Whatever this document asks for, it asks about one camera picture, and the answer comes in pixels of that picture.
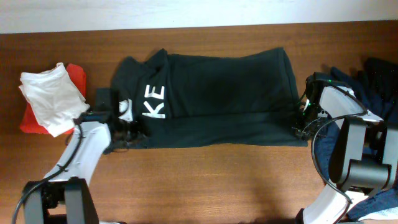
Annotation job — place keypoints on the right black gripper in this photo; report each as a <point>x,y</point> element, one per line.
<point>298,129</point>

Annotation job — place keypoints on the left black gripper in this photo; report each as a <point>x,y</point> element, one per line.
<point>138,131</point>

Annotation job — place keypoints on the dark green Nike t-shirt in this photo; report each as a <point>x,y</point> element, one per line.
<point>193,101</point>

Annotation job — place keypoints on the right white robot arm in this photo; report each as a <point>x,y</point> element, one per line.
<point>364,157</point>

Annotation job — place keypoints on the white folded t-shirt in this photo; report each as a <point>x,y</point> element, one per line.
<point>54,99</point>

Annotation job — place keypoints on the navy blue trousers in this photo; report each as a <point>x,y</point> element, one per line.
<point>376,87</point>

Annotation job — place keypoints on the red folded garment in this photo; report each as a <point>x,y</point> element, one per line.
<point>29,124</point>

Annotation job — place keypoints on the white towel corner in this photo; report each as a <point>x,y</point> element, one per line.
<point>387,214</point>

